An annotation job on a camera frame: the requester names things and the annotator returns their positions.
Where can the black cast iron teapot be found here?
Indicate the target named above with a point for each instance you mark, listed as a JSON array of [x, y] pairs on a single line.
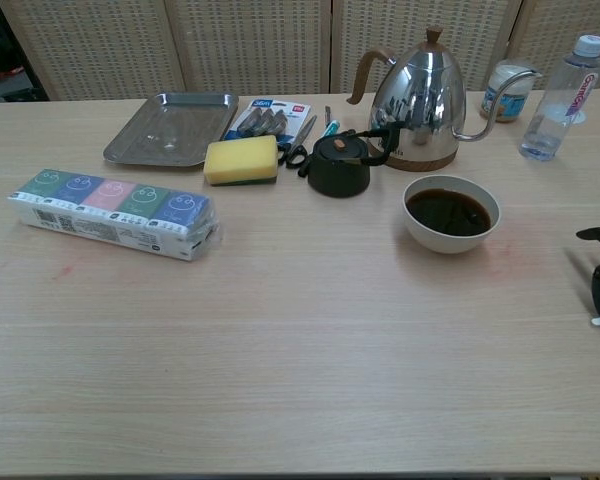
[[337, 175]]

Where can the rectangular steel tray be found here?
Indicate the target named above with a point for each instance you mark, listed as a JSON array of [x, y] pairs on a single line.
[[170, 130]]

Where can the slim utility knife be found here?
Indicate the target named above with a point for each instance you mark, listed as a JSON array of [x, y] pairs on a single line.
[[328, 114]]

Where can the white lidded jar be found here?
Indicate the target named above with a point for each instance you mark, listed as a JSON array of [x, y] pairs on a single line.
[[500, 100]]

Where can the teal white marker pen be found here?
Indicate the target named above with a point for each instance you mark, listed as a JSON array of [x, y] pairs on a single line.
[[330, 129]]

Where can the woven wooden folding screen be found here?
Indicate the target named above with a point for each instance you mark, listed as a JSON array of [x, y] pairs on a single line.
[[255, 45]]

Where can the multicolour tissue multipack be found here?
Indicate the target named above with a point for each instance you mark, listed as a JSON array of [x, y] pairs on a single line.
[[110, 210]]

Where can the yellow green sponge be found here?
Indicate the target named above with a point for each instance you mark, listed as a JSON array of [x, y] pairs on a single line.
[[240, 157]]

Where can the clear water bottle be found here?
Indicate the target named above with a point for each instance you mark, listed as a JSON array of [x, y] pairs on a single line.
[[550, 115]]

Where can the steel gooseneck kettle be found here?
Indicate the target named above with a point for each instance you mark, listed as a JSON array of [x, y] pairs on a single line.
[[420, 110]]

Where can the blue binder clip card pack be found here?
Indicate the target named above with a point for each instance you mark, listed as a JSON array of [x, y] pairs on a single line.
[[260, 120]]

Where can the white bowl of dark liquid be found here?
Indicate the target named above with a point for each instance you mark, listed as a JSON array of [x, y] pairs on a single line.
[[447, 212]]

